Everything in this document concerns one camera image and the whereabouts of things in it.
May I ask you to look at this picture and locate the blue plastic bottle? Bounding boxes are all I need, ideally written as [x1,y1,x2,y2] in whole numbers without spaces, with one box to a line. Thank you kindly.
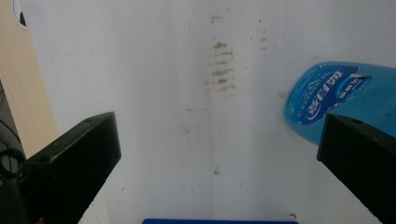
[283,61,396,147]

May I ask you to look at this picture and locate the blue flat object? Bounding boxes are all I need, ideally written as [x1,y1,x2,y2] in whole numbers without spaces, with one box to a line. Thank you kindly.
[141,218,300,224]

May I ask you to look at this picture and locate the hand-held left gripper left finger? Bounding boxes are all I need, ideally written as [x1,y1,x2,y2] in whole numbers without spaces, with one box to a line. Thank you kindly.
[19,111,122,224]

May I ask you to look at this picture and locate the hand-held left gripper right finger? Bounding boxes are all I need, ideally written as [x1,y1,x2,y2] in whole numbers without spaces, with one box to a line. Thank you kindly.
[316,113,396,224]

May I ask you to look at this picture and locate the white round cable grommet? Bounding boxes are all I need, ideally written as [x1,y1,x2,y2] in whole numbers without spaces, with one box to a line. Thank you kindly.
[11,0,28,31]

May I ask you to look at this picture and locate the black cable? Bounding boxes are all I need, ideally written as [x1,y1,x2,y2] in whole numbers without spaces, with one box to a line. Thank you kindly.
[0,119,27,181]

